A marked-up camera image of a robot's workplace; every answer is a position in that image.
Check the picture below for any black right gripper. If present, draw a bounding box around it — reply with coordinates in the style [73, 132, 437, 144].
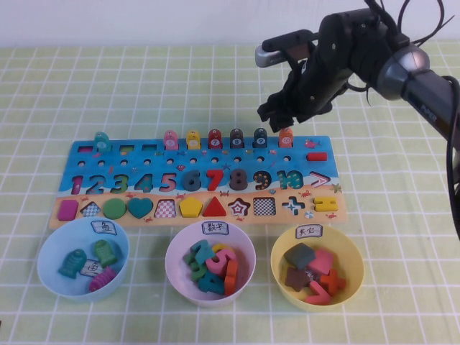
[257, 14, 364, 133]

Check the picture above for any orange fish piece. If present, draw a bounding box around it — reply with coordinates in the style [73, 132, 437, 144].
[278, 127, 295, 148]

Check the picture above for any dark grey fish piece nine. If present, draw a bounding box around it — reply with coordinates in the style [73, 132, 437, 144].
[253, 128, 269, 149]

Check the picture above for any red fish piece number seven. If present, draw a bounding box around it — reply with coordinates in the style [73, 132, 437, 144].
[208, 129, 224, 150]

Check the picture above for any light blue bowl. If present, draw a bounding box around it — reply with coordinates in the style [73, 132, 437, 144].
[37, 217, 129, 303]

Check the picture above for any yellow fish piece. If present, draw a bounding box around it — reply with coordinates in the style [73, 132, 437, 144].
[185, 129, 201, 151]

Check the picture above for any teal striped fish piece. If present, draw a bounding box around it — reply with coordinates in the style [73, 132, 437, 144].
[58, 249, 88, 279]

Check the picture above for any yellow equals sign piece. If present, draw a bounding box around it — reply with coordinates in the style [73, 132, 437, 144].
[313, 196, 338, 213]

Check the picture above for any pink fish piece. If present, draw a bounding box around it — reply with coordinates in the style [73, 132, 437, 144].
[163, 129, 180, 151]

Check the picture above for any magenta striped fish piece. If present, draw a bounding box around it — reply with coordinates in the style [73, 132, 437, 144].
[88, 265, 118, 293]

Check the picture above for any red triangle piece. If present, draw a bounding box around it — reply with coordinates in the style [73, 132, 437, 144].
[203, 195, 228, 218]

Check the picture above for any blue number puzzle board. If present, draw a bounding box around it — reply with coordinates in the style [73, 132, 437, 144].
[48, 135, 349, 231]

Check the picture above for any yellow pentagon piece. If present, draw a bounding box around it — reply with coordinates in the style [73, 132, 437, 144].
[179, 196, 202, 219]

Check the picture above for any green striped fish piece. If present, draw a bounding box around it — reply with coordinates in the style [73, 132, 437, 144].
[93, 239, 121, 269]

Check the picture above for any magenta rectangle piece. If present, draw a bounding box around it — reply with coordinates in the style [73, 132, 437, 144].
[58, 199, 79, 221]

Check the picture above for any grey green diamond piece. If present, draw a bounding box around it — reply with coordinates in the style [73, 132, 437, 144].
[282, 242, 316, 270]

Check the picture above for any yellow number piece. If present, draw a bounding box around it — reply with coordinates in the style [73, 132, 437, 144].
[211, 243, 234, 258]

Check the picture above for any pink trapezoid piece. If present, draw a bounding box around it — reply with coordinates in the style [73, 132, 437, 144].
[308, 248, 338, 276]

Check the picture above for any green circle piece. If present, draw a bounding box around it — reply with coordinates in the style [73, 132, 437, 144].
[103, 198, 127, 220]

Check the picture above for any teal heart piece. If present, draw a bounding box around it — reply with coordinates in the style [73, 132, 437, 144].
[128, 197, 155, 219]

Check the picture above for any brown star piece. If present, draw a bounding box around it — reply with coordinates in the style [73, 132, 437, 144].
[285, 266, 311, 293]

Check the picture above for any orange plus sign piece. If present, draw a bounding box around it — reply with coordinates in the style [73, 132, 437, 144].
[319, 267, 347, 294]

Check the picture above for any yellow bowl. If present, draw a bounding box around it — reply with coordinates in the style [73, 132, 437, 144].
[270, 224, 365, 309]

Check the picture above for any teal fish piece number two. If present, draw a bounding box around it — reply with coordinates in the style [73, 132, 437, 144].
[93, 132, 111, 154]

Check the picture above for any red greater-than sign piece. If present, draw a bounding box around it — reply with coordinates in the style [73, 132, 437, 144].
[304, 280, 331, 305]

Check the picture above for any pink bowl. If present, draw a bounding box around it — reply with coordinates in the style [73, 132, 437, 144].
[165, 219, 257, 309]

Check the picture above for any white fish character label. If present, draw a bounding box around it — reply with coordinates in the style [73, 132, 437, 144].
[79, 259, 104, 278]
[90, 219, 119, 236]

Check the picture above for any dark grey number six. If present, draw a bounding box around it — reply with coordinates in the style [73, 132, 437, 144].
[182, 169, 203, 193]

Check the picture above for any white number characters label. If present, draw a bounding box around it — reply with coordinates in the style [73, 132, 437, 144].
[201, 220, 230, 236]

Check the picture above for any green checked tablecloth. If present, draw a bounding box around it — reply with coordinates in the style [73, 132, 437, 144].
[0, 41, 460, 345]

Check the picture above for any pink number five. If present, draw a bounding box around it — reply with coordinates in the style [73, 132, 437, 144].
[205, 248, 238, 277]

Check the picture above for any orange number one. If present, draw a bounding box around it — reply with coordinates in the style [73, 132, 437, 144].
[223, 259, 239, 296]

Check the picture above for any green number three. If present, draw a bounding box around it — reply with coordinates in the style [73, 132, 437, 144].
[184, 251, 208, 283]

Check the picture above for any teal number four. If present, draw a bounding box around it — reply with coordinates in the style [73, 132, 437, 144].
[197, 269, 226, 295]

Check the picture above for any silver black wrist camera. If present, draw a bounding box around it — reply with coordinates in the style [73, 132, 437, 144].
[254, 29, 317, 68]

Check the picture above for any black cable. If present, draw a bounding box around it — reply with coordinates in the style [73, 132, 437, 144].
[441, 74, 460, 242]
[364, 0, 460, 50]

